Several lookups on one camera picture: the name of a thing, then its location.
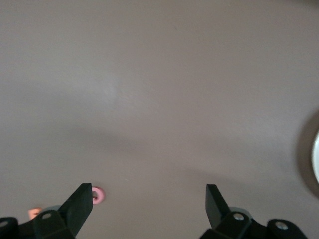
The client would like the pink foam letter Q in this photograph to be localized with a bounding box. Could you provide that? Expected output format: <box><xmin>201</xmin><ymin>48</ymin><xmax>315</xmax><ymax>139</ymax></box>
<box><xmin>91</xmin><ymin>186</ymin><xmax>107</xmax><ymax>206</ymax></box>

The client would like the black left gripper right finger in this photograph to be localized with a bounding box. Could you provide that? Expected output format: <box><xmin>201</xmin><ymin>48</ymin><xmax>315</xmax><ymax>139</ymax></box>
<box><xmin>199</xmin><ymin>184</ymin><xmax>306</xmax><ymax>239</ymax></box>

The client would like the beige pink plate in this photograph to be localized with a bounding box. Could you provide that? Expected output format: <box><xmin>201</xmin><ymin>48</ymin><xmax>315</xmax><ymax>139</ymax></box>
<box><xmin>311</xmin><ymin>129</ymin><xmax>319</xmax><ymax>186</ymax></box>

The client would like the orange foam letter m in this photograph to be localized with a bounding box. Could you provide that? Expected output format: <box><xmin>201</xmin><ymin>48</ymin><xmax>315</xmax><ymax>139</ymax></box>
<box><xmin>27</xmin><ymin>208</ymin><xmax>43</xmax><ymax>220</ymax></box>

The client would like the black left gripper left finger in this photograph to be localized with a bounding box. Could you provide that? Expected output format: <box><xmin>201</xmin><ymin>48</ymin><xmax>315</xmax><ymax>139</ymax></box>
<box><xmin>0</xmin><ymin>183</ymin><xmax>93</xmax><ymax>239</ymax></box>

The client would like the brown table cover mat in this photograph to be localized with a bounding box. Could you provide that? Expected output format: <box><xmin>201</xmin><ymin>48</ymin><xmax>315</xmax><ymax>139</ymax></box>
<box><xmin>0</xmin><ymin>0</ymin><xmax>319</xmax><ymax>239</ymax></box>

